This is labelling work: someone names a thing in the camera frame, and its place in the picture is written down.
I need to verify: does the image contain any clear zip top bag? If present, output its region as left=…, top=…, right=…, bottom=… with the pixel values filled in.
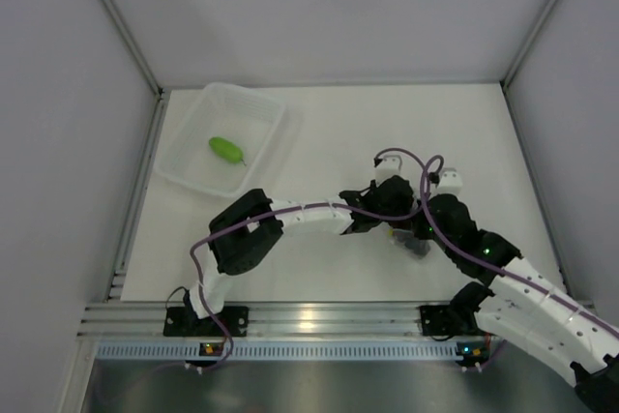
left=389, top=220, right=433, bottom=258

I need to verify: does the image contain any fake dark blue fruit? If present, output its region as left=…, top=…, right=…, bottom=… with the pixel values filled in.
left=403, top=237, right=430, bottom=258

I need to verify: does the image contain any fake green vegetable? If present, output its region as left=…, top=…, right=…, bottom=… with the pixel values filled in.
left=208, top=136, right=246, bottom=165

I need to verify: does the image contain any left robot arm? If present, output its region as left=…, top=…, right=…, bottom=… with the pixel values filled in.
left=184, top=175, right=417, bottom=336

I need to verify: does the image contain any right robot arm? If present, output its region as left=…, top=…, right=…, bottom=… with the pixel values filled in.
left=416, top=193, right=618, bottom=412

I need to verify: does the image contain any white perforated plastic basket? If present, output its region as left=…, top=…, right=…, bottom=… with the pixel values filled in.
left=154, top=82, right=302, bottom=199

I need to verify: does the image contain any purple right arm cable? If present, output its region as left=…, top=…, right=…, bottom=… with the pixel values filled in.
left=419, top=155, right=619, bottom=370

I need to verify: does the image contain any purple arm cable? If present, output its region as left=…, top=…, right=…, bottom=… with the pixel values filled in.
left=189, top=147, right=431, bottom=370
left=419, top=155, right=619, bottom=370

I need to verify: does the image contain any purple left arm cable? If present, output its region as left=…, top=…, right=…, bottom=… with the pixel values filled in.
left=189, top=147, right=431, bottom=370

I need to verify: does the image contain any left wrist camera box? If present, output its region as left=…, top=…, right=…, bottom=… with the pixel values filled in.
left=373, top=154, right=402, bottom=186

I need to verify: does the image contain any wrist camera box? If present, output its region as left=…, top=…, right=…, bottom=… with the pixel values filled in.
left=373, top=154, right=402, bottom=186
left=431, top=167, right=463, bottom=196

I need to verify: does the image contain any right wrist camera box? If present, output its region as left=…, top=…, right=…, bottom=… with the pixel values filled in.
left=431, top=167, right=463, bottom=196

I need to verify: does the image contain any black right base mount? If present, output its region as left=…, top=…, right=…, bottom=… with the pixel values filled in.
left=419, top=305, right=476, bottom=338

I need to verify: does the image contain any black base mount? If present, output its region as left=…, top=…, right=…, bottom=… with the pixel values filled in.
left=162, top=306, right=250, bottom=338
left=419, top=305, right=476, bottom=338

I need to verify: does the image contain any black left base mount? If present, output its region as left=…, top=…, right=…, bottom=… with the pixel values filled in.
left=162, top=306, right=250, bottom=338

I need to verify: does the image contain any slotted grey cable duct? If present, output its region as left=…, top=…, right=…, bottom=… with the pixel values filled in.
left=96, top=340, right=473, bottom=362

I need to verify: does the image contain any aluminium mounting rail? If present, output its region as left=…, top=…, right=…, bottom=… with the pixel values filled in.
left=76, top=300, right=604, bottom=337

